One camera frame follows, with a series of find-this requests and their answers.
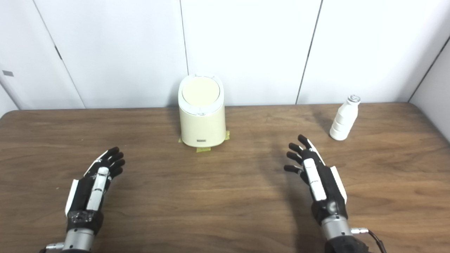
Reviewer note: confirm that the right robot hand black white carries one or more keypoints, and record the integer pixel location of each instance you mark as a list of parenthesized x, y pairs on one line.
[(330, 189)]

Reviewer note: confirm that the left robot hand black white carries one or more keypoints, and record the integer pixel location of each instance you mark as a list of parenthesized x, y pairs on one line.
[(79, 200)]

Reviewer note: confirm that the small white plastic bottle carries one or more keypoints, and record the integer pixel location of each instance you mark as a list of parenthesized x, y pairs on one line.
[(342, 123)]

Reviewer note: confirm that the cream-colored bin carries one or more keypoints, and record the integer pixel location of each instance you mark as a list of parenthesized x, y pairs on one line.
[(202, 126)]

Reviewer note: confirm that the round cream bin lid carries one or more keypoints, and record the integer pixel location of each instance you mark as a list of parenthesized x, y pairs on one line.
[(200, 91)]

